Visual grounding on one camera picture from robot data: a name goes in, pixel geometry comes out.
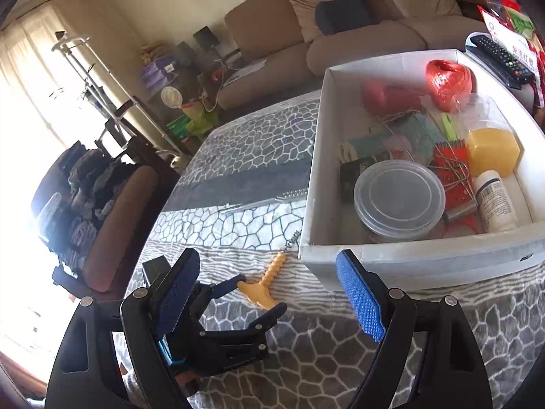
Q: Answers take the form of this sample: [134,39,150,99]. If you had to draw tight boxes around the white cardboard box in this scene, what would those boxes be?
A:
[299,50,544,291]

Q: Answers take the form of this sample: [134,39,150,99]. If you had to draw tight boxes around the red plastic grater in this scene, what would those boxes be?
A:
[431,139,479,234]

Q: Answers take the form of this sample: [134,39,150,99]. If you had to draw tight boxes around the dark blue lumbar cushion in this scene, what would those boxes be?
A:
[315,0,378,36]

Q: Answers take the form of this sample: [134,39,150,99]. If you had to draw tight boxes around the white coat stand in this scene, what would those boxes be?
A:
[52,31,193,157]

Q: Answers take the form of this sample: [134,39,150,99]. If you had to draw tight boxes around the green handled peeler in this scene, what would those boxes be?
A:
[440,113,458,141]

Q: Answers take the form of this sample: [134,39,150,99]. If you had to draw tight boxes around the small metal grater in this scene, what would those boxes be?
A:
[220,188,309,216]

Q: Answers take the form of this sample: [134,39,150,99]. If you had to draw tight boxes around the wire metal tongs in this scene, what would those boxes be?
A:
[377,108,479,233]

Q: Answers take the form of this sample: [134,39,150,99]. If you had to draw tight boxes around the dark red pouch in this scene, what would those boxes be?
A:
[361,81,422,117]

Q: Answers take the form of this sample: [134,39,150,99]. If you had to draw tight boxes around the black speaker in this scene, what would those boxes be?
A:
[193,26,221,52]

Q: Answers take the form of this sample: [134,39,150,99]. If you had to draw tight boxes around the yellow handled corkscrew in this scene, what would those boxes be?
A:
[236,231,301,310]

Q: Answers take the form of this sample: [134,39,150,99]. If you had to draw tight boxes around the red snack bag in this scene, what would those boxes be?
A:
[479,0,544,108]

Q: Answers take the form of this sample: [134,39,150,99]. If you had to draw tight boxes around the red raffia string ball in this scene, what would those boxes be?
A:
[425,59,473,113]

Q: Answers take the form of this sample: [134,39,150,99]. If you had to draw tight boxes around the brown sofa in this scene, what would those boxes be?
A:
[217,0,486,110]

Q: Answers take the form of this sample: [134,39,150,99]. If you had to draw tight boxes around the clear round lidded container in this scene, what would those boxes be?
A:
[353,160,446,242]

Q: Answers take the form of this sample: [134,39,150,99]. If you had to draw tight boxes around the white pill bottle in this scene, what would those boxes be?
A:
[475,170,518,233]

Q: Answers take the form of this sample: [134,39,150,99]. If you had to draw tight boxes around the black remote control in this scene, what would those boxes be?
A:
[467,34,535,90]

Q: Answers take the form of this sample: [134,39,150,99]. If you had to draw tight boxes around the teal knitted cloth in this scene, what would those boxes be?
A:
[338,112,445,166]

